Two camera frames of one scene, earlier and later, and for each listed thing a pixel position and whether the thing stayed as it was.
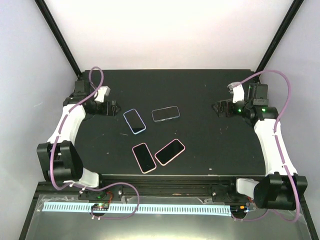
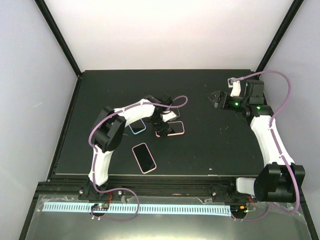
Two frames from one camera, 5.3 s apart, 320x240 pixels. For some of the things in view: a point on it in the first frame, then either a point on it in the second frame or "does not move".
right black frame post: [292, 11] does not move
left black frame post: [57, 34] does not move
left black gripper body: [108, 112] → [158, 128]
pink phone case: [168, 152] → [174, 134]
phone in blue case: [134, 121] does not move
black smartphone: [170, 151] → [176, 127]
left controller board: [100, 206] does not move
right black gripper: [221, 104] → [223, 95]
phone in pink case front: [144, 158] does not move
